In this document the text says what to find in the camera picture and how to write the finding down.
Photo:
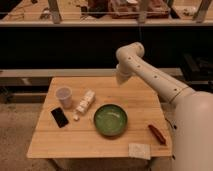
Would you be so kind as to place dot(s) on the black smartphone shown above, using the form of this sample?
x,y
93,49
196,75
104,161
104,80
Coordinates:
x,y
59,117

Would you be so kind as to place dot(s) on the wooden table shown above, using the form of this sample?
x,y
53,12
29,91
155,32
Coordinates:
x,y
79,139

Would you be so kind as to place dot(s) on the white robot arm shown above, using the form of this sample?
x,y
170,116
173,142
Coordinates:
x,y
192,148

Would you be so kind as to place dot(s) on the wooden workbench shelf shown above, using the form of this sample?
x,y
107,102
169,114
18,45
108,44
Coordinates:
x,y
106,13

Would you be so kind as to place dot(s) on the green ceramic bowl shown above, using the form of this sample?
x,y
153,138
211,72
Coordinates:
x,y
110,120

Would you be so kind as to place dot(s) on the red-brown pocket knife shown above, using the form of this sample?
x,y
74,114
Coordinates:
x,y
157,134

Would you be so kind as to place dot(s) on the translucent plastic cup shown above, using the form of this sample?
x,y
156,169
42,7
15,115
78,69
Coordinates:
x,y
64,96

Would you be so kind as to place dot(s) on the small white cube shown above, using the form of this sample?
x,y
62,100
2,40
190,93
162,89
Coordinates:
x,y
76,117

